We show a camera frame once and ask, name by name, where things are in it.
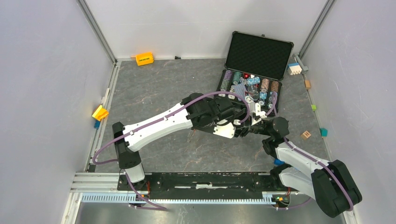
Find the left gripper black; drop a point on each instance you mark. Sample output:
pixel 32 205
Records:
pixel 217 120

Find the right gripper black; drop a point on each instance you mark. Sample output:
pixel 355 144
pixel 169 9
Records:
pixel 244 130

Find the red handled keyring tool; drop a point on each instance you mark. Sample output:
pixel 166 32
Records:
pixel 190 135

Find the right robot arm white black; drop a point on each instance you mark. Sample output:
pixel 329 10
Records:
pixel 329 183

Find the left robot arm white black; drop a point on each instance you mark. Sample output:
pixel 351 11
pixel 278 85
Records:
pixel 211 112

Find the blue green white brick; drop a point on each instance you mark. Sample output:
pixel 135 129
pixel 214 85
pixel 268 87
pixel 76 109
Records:
pixel 280 165

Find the wooden letter cube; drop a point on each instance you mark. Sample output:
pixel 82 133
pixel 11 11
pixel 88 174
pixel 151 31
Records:
pixel 305 135

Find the black poker chip case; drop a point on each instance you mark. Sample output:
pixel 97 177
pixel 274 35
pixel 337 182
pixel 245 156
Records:
pixel 255 66

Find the teal small cube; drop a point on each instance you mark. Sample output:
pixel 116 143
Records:
pixel 323 132

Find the small wooden cube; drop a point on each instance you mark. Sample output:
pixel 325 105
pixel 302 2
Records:
pixel 307 84

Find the white blue toy block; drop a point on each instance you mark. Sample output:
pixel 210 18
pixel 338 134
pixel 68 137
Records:
pixel 294 69

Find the orange yellow toy block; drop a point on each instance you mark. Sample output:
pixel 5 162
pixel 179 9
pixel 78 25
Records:
pixel 144 58

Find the yellow orange block left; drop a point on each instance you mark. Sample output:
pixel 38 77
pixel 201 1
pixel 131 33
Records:
pixel 100 113

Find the blue small block left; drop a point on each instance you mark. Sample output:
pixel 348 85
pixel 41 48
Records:
pixel 97 124

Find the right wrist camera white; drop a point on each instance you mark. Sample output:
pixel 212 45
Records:
pixel 255 112

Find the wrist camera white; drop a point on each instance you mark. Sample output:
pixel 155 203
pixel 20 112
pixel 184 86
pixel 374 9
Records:
pixel 255 112
pixel 228 130

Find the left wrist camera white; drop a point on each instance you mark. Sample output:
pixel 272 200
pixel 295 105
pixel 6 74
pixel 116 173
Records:
pixel 228 130

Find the white toothed cable rail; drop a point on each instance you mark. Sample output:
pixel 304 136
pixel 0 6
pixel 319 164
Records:
pixel 132 198

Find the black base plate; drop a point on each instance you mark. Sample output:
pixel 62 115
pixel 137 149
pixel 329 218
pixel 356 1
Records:
pixel 209 185

